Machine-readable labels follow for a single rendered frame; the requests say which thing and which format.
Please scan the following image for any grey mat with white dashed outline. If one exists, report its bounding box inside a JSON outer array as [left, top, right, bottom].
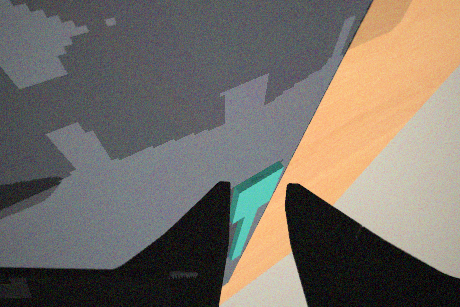
[[0, 0, 373, 286]]

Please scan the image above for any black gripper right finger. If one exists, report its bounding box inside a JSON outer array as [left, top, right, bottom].
[[285, 183, 460, 307]]

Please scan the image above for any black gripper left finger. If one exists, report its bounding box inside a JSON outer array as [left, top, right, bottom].
[[0, 181, 230, 307]]

